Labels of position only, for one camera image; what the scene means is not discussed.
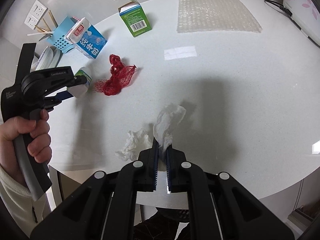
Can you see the red mesh net bag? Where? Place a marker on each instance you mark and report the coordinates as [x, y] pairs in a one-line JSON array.
[[120, 78]]

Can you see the clear bubble wrap sheet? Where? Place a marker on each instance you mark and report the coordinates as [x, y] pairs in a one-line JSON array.
[[215, 15]]

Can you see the white sleeve forearm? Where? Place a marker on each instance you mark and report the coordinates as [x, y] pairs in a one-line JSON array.
[[18, 201]]

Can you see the blue white milk carton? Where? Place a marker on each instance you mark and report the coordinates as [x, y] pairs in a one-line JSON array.
[[86, 38]]

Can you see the white wall socket pair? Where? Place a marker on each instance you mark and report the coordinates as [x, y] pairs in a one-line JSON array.
[[35, 14]]

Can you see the stacked white plates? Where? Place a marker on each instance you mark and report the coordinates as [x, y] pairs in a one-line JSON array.
[[48, 59]]

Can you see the white floral rice cooker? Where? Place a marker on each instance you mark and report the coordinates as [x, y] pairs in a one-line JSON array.
[[305, 13]]

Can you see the green white carton box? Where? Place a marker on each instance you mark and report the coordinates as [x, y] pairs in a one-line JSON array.
[[134, 18]]

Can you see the white tissue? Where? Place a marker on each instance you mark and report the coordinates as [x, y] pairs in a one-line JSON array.
[[167, 121]]

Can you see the white green pill bottle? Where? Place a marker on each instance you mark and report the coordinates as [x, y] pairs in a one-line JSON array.
[[80, 90]]

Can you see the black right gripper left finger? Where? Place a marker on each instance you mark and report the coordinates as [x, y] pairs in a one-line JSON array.
[[137, 176]]

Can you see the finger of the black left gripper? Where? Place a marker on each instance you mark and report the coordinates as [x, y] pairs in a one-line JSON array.
[[79, 80], [52, 101]]

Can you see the blue utensil holder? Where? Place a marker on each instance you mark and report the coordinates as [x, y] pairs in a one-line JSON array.
[[58, 37]]

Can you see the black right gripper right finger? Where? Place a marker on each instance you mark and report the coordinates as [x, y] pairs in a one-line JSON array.
[[184, 176]]

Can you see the person left hand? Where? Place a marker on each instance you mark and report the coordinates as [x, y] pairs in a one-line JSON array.
[[39, 148]]

